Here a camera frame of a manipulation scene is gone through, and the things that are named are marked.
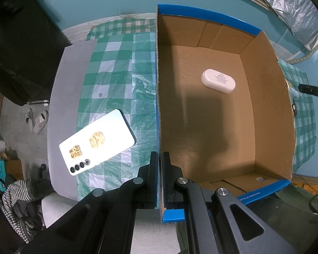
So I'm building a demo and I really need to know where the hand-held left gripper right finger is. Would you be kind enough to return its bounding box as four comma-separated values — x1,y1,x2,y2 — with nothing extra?
162,151,305,254

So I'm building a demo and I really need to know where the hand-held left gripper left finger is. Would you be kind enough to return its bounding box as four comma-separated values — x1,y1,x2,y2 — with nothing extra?
21,151,159,254

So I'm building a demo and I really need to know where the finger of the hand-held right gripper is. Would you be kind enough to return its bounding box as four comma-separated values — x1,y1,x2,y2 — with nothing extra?
298,83,318,99

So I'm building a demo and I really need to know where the small white bottle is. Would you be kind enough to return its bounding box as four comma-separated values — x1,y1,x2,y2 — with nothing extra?
287,81,300,100

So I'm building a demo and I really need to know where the blue-edged cardboard box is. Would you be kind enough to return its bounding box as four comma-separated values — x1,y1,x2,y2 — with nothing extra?
156,4,297,223

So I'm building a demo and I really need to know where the white oval case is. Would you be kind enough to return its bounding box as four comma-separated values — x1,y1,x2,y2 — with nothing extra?
201,69,236,94

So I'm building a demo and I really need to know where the white smartphone with gold stickers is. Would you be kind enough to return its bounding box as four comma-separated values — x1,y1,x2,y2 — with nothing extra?
59,109,137,175

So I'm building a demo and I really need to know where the silver foil sheet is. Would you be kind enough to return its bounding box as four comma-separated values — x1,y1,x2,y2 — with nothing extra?
231,0,318,51

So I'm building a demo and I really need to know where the green checkered tablecloth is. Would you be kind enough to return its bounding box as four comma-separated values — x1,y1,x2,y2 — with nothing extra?
77,13,316,202

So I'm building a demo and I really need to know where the grey slipper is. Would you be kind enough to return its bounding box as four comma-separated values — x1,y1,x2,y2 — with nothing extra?
25,108,34,132
33,110,49,135

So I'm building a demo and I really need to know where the striped cloth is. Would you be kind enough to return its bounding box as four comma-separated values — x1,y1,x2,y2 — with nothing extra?
2,180,47,244

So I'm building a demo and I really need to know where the teal box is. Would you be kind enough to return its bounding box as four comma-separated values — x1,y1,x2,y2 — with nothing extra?
0,159,9,194

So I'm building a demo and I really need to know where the black cabinet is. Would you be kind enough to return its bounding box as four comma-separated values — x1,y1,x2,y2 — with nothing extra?
0,0,73,107

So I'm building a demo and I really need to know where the black cable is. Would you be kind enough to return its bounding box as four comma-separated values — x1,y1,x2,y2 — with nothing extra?
307,187,318,215

